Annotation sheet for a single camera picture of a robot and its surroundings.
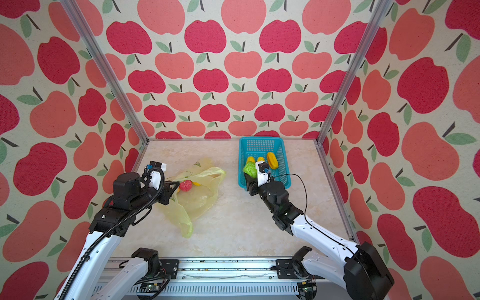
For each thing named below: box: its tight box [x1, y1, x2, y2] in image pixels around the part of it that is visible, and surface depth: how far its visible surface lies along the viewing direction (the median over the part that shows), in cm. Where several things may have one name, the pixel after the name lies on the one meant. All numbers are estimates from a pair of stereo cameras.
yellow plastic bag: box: [158, 158, 227, 239], surface depth 84 cm
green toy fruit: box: [242, 161, 258, 179], surface depth 74 cm
